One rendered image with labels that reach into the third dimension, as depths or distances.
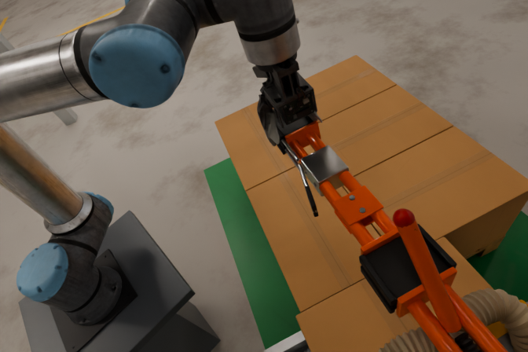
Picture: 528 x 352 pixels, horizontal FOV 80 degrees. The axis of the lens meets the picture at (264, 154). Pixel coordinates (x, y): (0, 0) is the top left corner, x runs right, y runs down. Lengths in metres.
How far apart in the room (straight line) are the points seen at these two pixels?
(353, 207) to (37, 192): 0.82
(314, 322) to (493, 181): 0.98
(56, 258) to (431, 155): 1.44
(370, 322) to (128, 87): 0.66
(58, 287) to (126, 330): 0.26
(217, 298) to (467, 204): 1.33
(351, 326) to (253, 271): 1.20
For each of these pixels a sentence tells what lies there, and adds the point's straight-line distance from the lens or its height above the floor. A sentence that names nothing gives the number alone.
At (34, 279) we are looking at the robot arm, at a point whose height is 1.03.
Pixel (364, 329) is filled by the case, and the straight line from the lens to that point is 0.79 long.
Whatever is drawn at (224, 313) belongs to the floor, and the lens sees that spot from 1.91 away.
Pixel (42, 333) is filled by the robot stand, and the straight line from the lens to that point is 1.44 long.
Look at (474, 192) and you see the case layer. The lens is 1.47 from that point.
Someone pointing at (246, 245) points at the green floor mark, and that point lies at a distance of 2.00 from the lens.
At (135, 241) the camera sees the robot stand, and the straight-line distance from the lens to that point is 1.36.
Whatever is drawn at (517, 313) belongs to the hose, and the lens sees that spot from 0.56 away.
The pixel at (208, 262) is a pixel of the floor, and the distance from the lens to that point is 2.05.
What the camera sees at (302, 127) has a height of 1.28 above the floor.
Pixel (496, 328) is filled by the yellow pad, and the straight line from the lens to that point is 0.61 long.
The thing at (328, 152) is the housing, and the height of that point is 1.27.
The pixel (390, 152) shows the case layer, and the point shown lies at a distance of 1.54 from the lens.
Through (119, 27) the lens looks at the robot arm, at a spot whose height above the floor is 1.61.
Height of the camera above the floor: 1.72
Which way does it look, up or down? 46 degrees down
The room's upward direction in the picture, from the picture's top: 22 degrees counter-clockwise
